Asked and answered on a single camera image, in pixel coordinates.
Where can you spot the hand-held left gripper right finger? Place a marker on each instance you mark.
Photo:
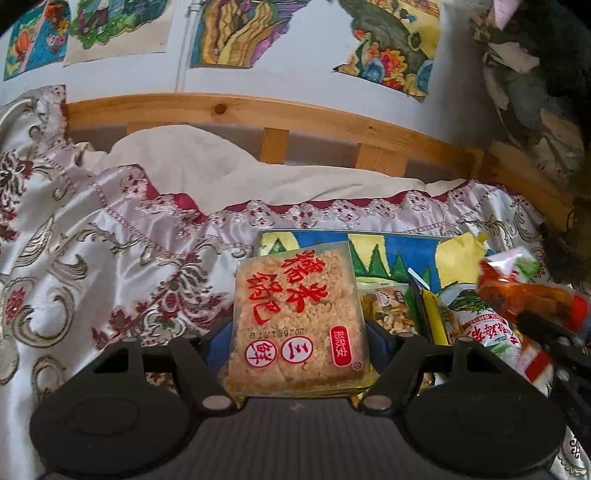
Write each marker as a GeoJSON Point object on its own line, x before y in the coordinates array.
{"type": "Point", "coordinates": [381, 346]}

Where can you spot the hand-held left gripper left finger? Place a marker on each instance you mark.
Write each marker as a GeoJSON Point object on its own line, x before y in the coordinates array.
{"type": "Point", "coordinates": [214, 345]}

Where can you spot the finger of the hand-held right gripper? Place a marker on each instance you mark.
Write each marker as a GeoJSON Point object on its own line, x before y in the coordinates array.
{"type": "Point", "coordinates": [554, 334]}

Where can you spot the clear nut bar packet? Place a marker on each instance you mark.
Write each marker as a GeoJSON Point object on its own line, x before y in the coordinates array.
{"type": "Point", "coordinates": [388, 309]}

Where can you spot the orange snack packet red label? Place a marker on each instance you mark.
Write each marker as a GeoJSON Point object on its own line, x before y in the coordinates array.
{"type": "Point", "coordinates": [531, 295]}

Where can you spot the yellow green snack packet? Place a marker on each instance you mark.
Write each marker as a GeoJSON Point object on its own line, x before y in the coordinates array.
{"type": "Point", "coordinates": [438, 318]}

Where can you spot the green white snack packet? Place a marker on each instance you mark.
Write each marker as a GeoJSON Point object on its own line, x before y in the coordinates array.
{"type": "Point", "coordinates": [485, 332]}

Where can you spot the puffed rice cracker packet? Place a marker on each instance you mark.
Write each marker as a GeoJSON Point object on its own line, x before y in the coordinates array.
{"type": "Point", "coordinates": [295, 323]}

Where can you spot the crayon drawing paper liner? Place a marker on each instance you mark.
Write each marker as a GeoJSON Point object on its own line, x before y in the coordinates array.
{"type": "Point", "coordinates": [392, 254]}

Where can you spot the floral satin blanket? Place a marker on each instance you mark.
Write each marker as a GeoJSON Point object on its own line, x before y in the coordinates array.
{"type": "Point", "coordinates": [115, 258]}

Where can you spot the cream bed sheet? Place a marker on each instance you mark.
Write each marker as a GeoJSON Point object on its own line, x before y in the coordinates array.
{"type": "Point", "coordinates": [231, 180]}

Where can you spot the torn colourful wall poster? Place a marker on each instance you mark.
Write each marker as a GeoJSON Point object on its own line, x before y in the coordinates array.
{"type": "Point", "coordinates": [392, 46]}

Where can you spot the white wall pipe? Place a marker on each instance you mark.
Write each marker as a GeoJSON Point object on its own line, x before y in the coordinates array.
{"type": "Point", "coordinates": [184, 46]}

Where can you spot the yellow wavy wall poster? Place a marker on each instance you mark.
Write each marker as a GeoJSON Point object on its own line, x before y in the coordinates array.
{"type": "Point", "coordinates": [244, 32]}

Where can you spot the green figure wall poster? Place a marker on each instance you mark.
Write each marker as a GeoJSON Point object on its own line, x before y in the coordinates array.
{"type": "Point", "coordinates": [115, 27]}

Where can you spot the colourful figure wall poster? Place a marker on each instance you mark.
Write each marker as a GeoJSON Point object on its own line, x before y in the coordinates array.
{"type": "Point", "coordinates": [37, 41]}

